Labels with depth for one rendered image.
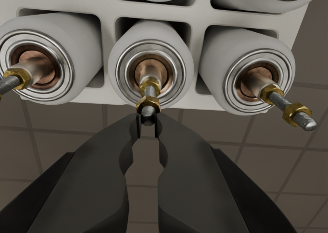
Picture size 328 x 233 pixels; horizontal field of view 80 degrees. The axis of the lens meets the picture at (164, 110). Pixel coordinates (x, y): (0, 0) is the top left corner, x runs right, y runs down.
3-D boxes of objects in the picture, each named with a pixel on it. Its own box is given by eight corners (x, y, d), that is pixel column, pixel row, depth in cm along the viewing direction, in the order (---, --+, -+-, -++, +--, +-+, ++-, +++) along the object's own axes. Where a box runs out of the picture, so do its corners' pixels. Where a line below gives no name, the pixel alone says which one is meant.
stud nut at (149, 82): (137, 91, 18) (136, 95, 18) (143, 75, 18) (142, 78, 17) (156, 98, 19) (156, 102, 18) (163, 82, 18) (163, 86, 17)
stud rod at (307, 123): (255, 88, 21) (301, 128, 14) (262, 81, 21) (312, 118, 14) (262, 93, 21) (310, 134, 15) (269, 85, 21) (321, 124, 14)
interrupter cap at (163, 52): (196, 87, 22) (197, 89, 22) (139, 115, 24) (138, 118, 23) (166, 23, 19) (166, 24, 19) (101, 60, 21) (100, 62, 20)
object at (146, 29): (186, 54, 38) (208, 91, 22) (143, 77, 40) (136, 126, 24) (163, 5, 34) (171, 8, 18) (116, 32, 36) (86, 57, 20)
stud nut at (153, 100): (133, 111, 15) (132, 117, 14) (140, 92, 14) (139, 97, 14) (157, 119, 16) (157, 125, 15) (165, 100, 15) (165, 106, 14)
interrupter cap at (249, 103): (208, 92, 23) (210, 95, 22) (253, 33, 20) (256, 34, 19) (256, 120, 25) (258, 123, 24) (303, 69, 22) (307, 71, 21)
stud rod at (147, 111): (144, 84, 20) (138, 125, 13) (147, 75, 19) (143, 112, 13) (153, 87, 20) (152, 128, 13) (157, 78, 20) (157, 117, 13)
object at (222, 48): (179, 58, 39) (196, 97, 23) (209, 10, 35) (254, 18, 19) (218, 81, 41) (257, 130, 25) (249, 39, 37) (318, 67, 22)
